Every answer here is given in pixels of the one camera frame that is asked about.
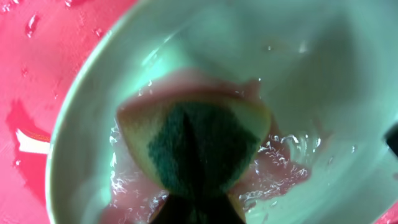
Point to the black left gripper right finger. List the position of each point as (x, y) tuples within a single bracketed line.
[(223, 209)]

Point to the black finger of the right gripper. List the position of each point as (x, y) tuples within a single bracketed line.
[(391, 138)]

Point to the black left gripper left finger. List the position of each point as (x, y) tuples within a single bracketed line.
[(175, 210)]

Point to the green and yellow sponge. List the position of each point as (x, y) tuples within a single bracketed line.
[(194, 147)]

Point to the light blue plate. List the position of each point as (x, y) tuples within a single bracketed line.
[(325, 70)]

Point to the red plastic tray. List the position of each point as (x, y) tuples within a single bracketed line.
[(44, 43)]

